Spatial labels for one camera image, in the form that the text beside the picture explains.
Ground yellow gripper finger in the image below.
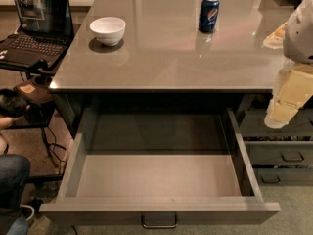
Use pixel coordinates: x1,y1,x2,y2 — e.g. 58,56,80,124
266,65,313,122
263,23,287,49

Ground blue pepsi can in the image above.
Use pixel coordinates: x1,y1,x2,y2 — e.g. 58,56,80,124
199,0,219,32

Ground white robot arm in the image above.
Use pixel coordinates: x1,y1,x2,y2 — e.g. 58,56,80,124
264,0,313,129

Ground grey middle right drawer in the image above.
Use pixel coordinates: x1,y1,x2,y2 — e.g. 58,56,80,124
245,141,313,165

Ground grey lower right drawer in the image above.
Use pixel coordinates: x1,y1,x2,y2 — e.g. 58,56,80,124
254,168,313,186

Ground open grey top drawer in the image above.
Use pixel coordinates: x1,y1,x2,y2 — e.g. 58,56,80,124
40,108,281,226

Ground white ceramic bowl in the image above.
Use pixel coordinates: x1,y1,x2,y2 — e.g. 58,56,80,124
89,17,126,46

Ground black laptop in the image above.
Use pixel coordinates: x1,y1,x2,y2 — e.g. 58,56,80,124
0,0,74,72

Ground person in blue jeans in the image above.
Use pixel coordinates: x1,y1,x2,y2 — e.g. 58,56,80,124
0,89,30,235

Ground metal drawer handle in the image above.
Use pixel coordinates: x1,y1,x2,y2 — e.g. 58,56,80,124
141,213,178,229

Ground black floor cables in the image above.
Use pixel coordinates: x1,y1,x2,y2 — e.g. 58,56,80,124
40,125,67,174

